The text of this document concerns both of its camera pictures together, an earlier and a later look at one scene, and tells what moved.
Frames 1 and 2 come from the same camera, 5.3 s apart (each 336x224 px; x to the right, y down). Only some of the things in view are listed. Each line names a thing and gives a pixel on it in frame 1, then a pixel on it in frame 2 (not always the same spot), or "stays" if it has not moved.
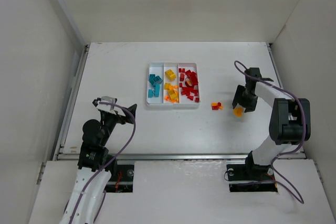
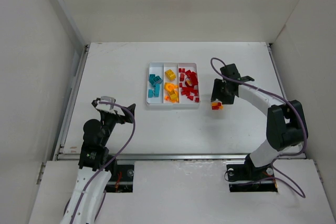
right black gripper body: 247,99 to 220,91
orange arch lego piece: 238,112 to 170,86
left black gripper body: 115,114 stays
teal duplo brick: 155,80 stays
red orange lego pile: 217,106 stays
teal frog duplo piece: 157,89 stays
